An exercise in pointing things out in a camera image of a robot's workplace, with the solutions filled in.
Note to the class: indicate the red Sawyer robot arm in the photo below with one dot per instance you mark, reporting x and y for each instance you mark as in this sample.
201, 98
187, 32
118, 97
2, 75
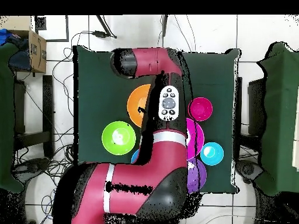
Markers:
144, 163

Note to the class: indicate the large orange bowl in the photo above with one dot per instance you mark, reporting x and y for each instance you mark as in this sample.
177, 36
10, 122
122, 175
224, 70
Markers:
135, 100

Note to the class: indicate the blue bowl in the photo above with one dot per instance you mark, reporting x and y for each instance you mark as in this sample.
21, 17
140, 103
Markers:
134, 158

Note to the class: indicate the green bowl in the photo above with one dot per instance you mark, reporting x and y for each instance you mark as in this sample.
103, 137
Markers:
108, 140

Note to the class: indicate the large magenta bowl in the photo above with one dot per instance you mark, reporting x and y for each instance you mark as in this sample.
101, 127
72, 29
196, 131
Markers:
200, 140

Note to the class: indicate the small red bowl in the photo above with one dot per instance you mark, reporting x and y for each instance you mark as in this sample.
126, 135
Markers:
202, 109

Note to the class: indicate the purple bowl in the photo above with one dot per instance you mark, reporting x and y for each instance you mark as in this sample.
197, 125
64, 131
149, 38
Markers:
202, 173

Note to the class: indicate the small cyan bowl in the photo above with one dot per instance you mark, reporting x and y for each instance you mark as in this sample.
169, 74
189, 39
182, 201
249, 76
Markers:
215, 158

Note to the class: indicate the dark green table cloth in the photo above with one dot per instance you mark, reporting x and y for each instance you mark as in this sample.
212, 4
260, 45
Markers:
98, 70

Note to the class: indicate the black tripod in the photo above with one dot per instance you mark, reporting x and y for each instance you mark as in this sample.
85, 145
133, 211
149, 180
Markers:
165, 23

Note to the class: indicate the black power adapter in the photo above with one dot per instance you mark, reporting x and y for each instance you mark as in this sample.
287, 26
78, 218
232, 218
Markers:
100, 34

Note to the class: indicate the green cloth covered table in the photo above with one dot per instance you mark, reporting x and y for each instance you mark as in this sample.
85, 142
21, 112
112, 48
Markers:
280, 116
5, 116

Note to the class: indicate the cardboard box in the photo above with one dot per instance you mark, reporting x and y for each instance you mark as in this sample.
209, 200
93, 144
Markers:
37, 51

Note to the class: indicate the dark blue bag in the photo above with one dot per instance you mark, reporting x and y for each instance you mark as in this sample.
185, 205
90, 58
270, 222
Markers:
19, 60

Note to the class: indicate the blue cloth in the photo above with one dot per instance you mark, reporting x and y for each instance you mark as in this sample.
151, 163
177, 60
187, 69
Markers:
3, 36

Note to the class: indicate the black pedestal foot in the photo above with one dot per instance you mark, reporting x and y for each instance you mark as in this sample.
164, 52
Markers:
248, 170
30, 168

